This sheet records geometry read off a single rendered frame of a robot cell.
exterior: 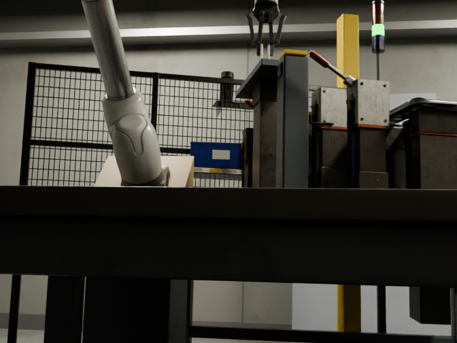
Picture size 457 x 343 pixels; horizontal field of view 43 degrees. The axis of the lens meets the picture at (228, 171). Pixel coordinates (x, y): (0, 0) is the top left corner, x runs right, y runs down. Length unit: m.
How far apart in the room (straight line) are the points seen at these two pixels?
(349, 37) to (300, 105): 1.96
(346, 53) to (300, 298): 1.69
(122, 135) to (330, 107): 0.72
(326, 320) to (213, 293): 0.92
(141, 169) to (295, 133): 0.73
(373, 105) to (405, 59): 3.27
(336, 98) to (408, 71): 3.01
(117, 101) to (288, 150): 0.86
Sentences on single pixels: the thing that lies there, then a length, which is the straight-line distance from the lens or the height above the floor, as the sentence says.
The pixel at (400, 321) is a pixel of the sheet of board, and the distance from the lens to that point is 4.16.
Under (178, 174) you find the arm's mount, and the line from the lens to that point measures 2.23.
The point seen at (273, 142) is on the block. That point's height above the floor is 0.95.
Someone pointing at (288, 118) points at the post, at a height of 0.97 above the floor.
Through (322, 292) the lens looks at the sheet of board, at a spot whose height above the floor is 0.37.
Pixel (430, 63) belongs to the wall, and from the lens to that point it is 4.80.
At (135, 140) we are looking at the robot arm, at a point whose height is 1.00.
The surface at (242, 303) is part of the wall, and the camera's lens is 4.51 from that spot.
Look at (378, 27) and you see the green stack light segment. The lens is 3.52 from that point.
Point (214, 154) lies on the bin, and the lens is 2.86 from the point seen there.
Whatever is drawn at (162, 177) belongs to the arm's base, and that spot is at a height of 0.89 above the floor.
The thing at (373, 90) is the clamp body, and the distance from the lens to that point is 1.53.
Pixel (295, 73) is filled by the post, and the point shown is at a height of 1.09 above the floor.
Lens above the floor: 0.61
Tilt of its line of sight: 8 degrees up
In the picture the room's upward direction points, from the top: 1 degrees clockwise
